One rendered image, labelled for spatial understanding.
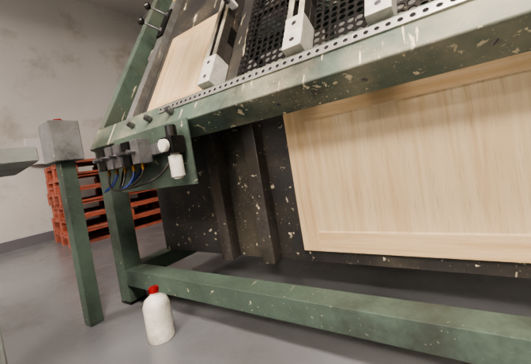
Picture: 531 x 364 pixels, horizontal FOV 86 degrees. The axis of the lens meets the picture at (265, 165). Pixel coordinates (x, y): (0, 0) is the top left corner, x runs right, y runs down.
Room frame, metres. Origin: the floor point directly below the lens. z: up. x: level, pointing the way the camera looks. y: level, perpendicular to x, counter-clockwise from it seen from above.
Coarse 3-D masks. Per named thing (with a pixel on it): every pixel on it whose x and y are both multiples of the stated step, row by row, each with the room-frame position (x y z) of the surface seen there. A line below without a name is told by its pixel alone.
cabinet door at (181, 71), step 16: (192, 32) 1.38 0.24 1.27; (208, 32) 1.29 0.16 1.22; (176, 48) 1.42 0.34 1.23; (192, 48) 1.31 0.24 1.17; (176, 64) 1.34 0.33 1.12; (192, 64) 1.25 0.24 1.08; (160, 80) 1.36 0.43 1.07; (176, 80) 1.27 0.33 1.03; (192, 80) 1.18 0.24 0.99; (160, 96) 1.29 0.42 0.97; (176, 96) 1.20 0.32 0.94
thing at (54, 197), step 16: (80, 160) 3.12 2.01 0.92; (48, 176) 3.47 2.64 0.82; (80, 176) 3.13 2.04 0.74; (96, 176) 3.90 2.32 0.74; (48, 192) 3.51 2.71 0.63; (96, 192) 3.87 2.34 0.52; (128, 192) 3.46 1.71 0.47; (144, 192) 4.31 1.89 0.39; (96, 208) 3.53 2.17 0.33; (144, 208) 4.00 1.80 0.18; (64, 224) 3.23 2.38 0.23; (96, 224) 3.20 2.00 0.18; (144, 224) 3.60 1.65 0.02; (64, 240) 3.22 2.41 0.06; (96, 240) 3.15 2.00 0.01
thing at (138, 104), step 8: (176, 0) 1.66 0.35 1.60; (176, 8) 1.65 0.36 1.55; (176, 16) 1.64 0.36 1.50; (168, 24) 1.58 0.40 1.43; (168, 32) 1.57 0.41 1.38; (160, 40) 1.53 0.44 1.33; (168, 40) 1.57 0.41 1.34; (160, 48) 1.52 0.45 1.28; (152, 56) 1.50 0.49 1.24; (160, 56) 1.51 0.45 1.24; (152, 64) 1.46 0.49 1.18; (152, 72) 1.45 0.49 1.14; (144, 80) 1.43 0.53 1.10; (152, 80) 1.44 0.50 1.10; (144, 88) 1.40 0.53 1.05; (136, 96) 1.40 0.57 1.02; (144, 96) 1.39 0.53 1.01; (136, 104) 1.36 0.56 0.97; (144, 104) 1.39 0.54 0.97; (136, 112) 1.35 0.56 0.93
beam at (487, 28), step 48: (480, 0) 0.56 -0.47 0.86; (528, 0) 0.51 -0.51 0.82; (384, 48) 0.64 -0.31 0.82; (432, 48) 0.60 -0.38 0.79; (480, 48) 0.58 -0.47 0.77; (528, 48) 0.56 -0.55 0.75; (240, 96) 0.88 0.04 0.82; (288, 96) 0.81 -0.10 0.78; (336, 96) 0.78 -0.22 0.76; (96, 144) 1.40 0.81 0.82
